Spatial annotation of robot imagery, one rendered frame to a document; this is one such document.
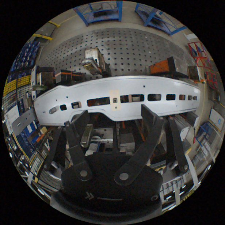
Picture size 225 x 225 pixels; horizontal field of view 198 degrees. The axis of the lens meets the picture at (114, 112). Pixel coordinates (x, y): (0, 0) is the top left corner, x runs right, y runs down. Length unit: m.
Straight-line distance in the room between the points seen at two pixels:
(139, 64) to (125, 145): 0.57
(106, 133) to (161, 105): 0.32
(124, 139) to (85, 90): 0.26
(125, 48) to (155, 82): 0.43
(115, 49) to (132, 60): 0.16
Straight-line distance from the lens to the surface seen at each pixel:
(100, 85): 0.30
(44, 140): 0.53
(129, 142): 0.31
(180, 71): 0.42
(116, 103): 0.30
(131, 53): 0.66
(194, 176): 4.08
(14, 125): 0.75
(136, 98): 0.32
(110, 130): 0.40
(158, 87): 0.34
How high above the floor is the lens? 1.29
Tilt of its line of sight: 67 degrees down
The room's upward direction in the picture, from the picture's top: 175 degrees counter-clockwise
